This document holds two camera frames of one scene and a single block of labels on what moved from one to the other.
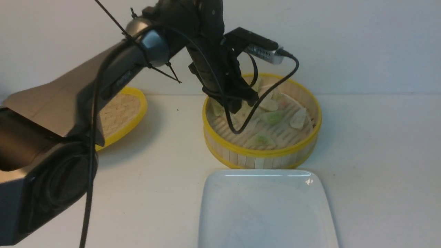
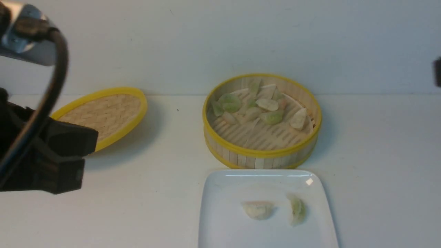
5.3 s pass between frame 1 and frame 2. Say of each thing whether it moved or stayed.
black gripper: moved
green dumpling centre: stayed
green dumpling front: moved
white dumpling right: stayed
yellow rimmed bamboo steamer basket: stayed
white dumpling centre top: stayed
